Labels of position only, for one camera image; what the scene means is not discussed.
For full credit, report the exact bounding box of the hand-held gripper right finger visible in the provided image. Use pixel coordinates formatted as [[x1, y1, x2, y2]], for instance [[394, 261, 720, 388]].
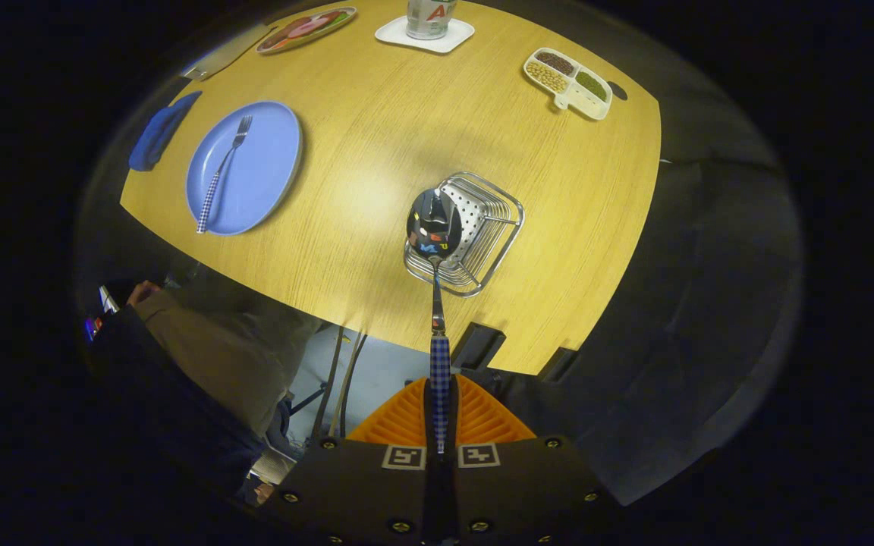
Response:
[[443, 375, 624, 546]]

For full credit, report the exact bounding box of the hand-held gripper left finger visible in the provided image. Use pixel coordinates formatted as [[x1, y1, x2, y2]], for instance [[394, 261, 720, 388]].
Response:
[[259, 377, 442, 546]]

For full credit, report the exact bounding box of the spoon with checked handle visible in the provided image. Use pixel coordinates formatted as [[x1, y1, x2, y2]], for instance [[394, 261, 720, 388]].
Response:
[[405, 187, 464, 456]]

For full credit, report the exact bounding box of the fork with checked handle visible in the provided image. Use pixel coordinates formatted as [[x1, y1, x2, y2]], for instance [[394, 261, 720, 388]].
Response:
[[196, 115, 253, 234]]

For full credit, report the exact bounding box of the device with lit screen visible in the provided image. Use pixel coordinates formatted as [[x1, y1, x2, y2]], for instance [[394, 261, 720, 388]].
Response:
[[84, 284, 121, 342]]

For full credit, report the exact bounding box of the blue round plate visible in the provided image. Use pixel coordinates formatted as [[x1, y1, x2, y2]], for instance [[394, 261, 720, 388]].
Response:
[[185, 101, 303, 237]]

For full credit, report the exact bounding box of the blue folded cloth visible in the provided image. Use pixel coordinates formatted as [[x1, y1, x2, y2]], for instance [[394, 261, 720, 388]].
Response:
[[128, 91, 203, 172]]

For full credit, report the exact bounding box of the white divided dish with beans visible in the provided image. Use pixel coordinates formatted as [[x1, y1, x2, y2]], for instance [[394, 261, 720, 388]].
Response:
[[523, 47, 613, 121]]

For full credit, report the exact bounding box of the white toaster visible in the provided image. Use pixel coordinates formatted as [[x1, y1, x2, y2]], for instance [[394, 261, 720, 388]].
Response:
[[181, 27, 278, 81]]

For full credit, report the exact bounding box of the white square coaster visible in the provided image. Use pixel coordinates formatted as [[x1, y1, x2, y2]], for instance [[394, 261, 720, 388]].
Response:
[[375, 15, 476, 55]]

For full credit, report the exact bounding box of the oval plate with colourful food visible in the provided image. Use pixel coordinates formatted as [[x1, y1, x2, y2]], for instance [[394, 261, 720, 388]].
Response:
[[256, 6, 358, 55]]

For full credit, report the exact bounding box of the small white drink bottle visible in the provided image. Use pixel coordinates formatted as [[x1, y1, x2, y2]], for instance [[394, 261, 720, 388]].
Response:
[[406, 0, 458, 41]]

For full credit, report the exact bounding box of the thin dark cable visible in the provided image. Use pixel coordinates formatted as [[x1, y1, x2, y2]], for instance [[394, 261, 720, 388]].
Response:
[[314, 328, 345, 441], [338, 332, 369, 439]]

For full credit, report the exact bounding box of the black table bracket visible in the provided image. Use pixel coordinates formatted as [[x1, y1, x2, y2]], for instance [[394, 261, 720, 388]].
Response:
[[450, 322, 507, 372], [539, 347, 578, 382]]

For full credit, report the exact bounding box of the metal wire cutlery basket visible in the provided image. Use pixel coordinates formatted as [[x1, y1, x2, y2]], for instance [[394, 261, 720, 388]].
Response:
[[404, 171, 525, 298]]

